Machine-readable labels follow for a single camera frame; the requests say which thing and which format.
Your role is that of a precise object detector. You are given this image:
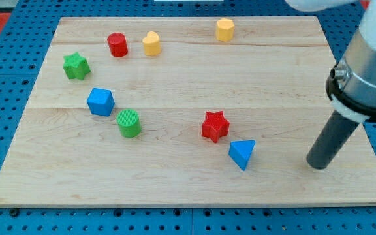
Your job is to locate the green cylinder block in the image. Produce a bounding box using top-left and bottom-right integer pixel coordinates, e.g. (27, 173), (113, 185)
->
(116, 109), (141, 138)

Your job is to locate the blue cube block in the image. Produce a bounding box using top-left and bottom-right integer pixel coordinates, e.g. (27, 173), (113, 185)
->
(87, 87), (115, 116)

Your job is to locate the yellow heart block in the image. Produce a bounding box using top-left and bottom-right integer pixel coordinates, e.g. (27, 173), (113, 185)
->
(142, 31), (161, 56)

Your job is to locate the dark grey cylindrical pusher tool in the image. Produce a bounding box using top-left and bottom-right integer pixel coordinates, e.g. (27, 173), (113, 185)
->
(306, 111), (359, 170)

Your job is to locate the yellow hexagon block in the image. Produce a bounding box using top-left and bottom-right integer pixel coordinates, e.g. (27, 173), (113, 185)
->
(215, 18), (235, 42)

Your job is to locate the red cylinder block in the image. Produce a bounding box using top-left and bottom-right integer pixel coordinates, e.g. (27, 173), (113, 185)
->
(107, 33), (128, 57)

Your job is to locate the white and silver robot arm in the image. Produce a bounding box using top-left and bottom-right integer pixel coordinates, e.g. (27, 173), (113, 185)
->
(326, 0), (376, 123)

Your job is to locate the green star block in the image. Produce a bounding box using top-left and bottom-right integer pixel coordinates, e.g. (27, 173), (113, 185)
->
(63, 52), (91, 80)

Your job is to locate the light wooden board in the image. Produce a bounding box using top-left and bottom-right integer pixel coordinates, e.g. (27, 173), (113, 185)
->
(0, 16), (376, 208)

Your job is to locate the blue triangle block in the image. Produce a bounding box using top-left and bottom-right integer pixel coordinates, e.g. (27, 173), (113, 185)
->
(228, 140), (256, 171)

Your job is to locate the red star block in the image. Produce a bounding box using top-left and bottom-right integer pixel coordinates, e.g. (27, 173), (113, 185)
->
(201, 110), (230, 143)

